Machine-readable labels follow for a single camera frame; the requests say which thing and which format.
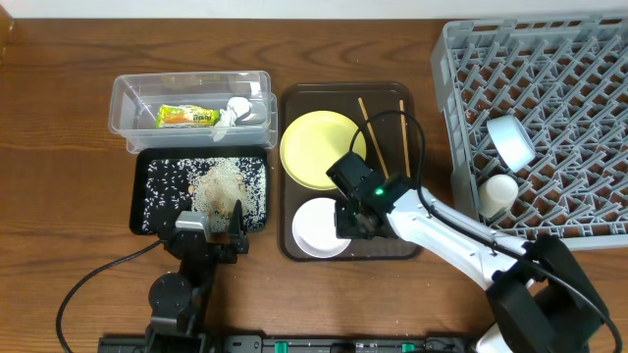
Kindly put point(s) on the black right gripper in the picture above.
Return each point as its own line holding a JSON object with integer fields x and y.
{"x": 350, "y": 227}

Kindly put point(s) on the white bowl with food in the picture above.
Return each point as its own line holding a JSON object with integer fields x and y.
{"x": 314, "y": 229}

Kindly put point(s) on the yellow plate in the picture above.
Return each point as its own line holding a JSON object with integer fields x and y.
{"x": 312, "y": 143}

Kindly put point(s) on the white tissue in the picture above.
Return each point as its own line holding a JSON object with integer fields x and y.
{"x": 237, "y": 107}

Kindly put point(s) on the white cup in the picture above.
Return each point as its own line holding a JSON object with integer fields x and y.
{"x": 497, "y": 195}

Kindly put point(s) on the green yellow snack wrapper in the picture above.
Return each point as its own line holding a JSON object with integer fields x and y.
{"x": 185, "y": 116}

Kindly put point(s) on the light blue bowl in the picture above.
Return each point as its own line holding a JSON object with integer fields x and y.
{"x": 512, "y": 142}

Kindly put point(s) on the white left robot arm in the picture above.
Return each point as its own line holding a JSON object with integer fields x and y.
{"x": 179, "y": 300}

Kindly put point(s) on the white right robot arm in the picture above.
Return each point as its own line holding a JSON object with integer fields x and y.
{"x": 540, "y": 297}

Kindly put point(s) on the black waste tray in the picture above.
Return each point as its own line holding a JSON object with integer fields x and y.
{"x": 149, "y": 155}

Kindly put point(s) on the grey dishwasher rack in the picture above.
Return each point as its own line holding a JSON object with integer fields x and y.
{"x": 565, "y": 80}

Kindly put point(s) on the spilled rice and food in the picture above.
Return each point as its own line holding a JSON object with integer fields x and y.
{"x": 211, "y": 186}

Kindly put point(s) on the brown serving tray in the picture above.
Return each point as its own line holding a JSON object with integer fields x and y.
{"x": 342, "y": 98}

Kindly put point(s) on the left wooden chopstick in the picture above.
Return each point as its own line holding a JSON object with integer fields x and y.
{"x": 373, "y": 137}

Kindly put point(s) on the wooden chopstick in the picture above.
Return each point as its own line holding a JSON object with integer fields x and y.
{"x": 373, "y": 137}
{"x": 404, "y": 136}

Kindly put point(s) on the right wooden chopstick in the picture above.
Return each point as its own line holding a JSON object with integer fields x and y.
{"x": 404, "y": 136}

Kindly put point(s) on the clear plastic bin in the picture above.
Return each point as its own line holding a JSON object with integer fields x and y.
{"x": 136, "y": 100}

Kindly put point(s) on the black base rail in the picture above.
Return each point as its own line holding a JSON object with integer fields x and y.
{"x": 258, "y": 344}

